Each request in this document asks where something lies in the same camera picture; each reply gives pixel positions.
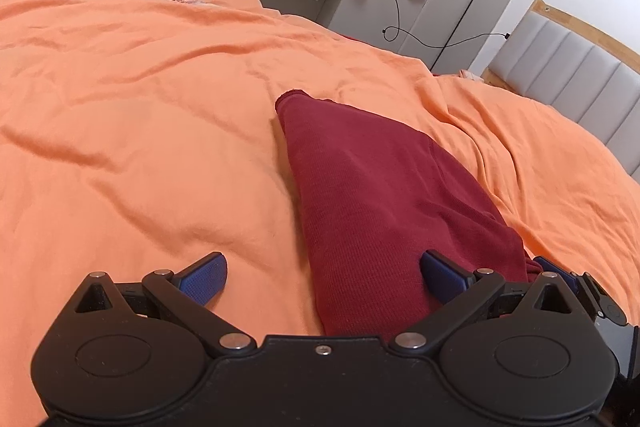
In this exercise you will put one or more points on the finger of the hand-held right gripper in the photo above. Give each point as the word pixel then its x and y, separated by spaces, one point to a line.
pixel 547 266

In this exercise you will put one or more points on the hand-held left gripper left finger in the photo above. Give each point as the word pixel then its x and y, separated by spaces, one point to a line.
pixel 202 279

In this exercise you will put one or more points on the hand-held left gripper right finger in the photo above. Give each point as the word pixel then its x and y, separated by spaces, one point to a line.
pixel 442 279

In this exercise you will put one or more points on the maroon shirt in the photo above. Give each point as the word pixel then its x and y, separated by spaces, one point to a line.
pixel 370 207

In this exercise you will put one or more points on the orange blanket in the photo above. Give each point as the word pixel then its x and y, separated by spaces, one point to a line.
pixel 125 107

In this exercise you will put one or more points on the grey padded headboard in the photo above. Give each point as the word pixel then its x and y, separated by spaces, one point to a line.
pixel 575 72

